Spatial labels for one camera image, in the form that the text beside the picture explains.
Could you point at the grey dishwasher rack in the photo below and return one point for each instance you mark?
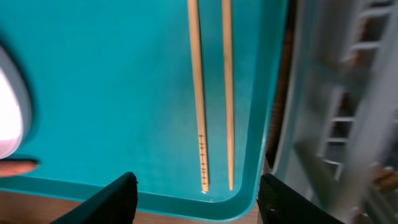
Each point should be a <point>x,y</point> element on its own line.
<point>338,145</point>

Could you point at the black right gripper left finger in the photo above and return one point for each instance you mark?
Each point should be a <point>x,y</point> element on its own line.
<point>116,203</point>

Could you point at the wooden chopstick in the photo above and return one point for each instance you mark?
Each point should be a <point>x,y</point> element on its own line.
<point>195,45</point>
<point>226,14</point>

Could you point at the orange carrot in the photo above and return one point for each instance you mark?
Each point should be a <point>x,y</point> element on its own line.
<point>11,168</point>

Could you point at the teal serving tray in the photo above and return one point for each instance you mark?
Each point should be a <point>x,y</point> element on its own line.
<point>111,87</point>

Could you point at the white dinner plate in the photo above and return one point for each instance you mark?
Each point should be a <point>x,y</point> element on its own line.
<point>16,110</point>

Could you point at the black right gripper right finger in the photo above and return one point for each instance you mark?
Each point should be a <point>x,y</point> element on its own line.
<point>279,204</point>

